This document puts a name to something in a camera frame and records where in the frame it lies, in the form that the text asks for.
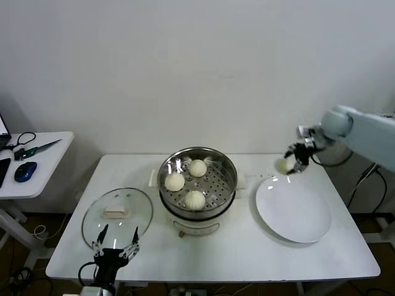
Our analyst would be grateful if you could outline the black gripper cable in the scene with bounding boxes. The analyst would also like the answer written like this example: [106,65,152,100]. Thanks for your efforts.
[310,150,354,167]
[77,261,99,286]

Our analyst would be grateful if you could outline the perforated steel steamer basket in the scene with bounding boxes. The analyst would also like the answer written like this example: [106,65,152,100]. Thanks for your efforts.
[149,147,249,218]

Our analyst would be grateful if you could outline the cream electric cooking pot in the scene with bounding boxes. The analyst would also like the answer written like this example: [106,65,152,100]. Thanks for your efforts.
[159,184,245,239]

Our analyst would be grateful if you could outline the black looped cable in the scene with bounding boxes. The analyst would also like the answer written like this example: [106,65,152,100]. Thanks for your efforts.
[5,131,37,150]

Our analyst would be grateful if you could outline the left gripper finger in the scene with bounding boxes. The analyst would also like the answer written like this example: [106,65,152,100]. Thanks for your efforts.
[91,224,109,257]
[122,226,140,258]

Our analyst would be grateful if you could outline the round glass pot lid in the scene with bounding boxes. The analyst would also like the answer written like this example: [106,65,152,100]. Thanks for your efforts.
[81,187,154,250]

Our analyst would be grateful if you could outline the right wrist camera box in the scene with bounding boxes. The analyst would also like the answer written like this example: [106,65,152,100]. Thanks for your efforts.
[297,125,315,139]

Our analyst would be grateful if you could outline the black smartphone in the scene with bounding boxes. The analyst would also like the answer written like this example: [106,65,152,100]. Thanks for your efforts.
[0,157,12,189]

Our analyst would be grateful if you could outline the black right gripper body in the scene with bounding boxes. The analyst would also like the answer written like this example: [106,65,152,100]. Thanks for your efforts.
[294,140,315,166]

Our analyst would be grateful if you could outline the black laptop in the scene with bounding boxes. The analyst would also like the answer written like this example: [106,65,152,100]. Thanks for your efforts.
[0,112,13,152]

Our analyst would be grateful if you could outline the black wall cable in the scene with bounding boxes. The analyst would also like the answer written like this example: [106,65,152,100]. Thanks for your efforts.
[347,168,388,213]

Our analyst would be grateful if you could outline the blue computer mouse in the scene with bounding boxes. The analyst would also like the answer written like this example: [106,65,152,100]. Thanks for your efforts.
[14,160,38,183]

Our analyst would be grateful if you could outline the small white side table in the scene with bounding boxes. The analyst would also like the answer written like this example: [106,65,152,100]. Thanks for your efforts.
[0,131,75,250]

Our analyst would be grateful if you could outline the white steamed baozi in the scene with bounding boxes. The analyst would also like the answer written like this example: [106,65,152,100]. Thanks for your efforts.
[188,159,207,178]
[164,172,186,192]
[275,157,296,174]
[184,190,207,211]

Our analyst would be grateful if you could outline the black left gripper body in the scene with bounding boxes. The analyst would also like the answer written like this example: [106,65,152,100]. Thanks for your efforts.
[93,248,129,283]

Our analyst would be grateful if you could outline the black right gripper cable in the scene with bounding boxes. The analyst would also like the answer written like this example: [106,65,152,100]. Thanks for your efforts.
[310,150,354,167]

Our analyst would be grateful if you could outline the green pointed tool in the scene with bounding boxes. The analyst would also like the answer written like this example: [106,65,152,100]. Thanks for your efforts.
[14,138,62,161]

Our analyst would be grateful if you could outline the grey floor power strip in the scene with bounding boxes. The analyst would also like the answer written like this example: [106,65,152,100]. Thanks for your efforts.
[168,286,207,296]

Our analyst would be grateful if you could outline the white floor cable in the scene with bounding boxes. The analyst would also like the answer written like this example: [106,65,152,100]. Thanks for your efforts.
[33,212,72,240]

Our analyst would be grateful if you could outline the large white round plate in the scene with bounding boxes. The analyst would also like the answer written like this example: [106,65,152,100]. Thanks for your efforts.
[255,176,333,244]

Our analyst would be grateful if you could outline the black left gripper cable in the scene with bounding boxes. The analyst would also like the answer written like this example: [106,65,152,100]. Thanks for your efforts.
[77,261,99,286]

